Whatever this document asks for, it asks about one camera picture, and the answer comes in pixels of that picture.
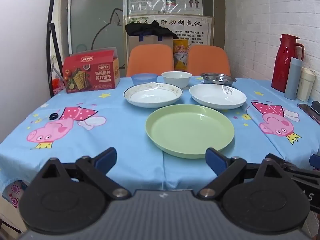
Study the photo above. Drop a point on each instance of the red thermos jug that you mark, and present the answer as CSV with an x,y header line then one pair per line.
x,y
289,47

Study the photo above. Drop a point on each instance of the white floral plate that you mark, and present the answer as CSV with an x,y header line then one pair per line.
x,y
217,97

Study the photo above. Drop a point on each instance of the brown paper bag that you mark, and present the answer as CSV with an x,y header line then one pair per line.
x,y
134,41

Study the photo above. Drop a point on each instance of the yellow snack bag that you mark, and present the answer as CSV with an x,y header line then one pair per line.
x,y
180,53

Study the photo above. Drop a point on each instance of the black cloth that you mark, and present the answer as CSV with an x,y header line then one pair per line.
x,y
145,29

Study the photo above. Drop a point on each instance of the black phone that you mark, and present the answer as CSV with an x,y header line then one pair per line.
x,y
314,115

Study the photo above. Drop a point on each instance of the grey blue tumbler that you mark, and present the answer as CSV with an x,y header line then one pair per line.
x,y
293,78

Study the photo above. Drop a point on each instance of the white ceramic bowl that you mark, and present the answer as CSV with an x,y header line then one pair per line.
x,y
177,78

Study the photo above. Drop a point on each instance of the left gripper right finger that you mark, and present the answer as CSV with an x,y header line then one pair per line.
x,y
229,171

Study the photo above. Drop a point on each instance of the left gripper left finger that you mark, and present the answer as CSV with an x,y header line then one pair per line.
x,y
94,171

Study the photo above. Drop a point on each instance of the cream cup with lid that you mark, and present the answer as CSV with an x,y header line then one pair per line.
x,y
307,79

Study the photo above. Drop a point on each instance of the orange chair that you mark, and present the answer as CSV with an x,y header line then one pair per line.
x,y
150,58
207,59

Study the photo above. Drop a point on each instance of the dark flat case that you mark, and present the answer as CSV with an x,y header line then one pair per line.
x,y
315,106

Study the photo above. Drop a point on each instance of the right orange chair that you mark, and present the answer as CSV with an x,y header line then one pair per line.
x,y
207,59

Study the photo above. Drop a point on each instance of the white calligraphy poster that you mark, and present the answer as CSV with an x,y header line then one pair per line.
x,y
196,29

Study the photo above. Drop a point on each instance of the gold rimmed white plate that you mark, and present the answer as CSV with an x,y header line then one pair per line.
x,y
153,95

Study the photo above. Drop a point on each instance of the red cracker box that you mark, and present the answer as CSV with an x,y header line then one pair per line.
x,y
91,70

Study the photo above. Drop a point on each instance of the green plastic plate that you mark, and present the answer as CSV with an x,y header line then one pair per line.
x,y
187,131

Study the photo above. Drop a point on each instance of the blue cartoon tablecloth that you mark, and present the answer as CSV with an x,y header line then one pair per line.
x,y
140,163

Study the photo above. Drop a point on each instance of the stainless steel bowl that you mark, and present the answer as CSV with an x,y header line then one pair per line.
x,y
218,79

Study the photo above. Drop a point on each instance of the left orange chair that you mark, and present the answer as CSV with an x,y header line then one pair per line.
x,y
150,58

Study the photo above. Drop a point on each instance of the black stand pole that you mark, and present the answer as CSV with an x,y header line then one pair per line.
x,y
51,33

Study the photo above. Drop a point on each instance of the blue plastic bowl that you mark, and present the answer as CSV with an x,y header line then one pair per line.
x,y
142,78

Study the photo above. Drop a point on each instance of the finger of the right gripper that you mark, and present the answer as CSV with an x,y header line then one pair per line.
x,y
315,161

